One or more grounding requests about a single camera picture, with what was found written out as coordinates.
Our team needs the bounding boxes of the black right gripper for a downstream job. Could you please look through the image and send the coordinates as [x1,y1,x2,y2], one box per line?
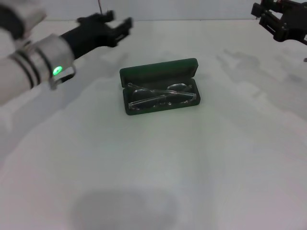
[250,0,307,46]

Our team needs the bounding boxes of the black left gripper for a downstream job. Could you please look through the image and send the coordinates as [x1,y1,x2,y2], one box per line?
[59,10,134,61]

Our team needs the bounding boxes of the green glasses case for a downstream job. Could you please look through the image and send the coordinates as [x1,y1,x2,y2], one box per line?
[119,57,200,117]

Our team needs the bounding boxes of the clear white glasses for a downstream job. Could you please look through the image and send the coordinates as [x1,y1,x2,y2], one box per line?
[127,82,198,111]

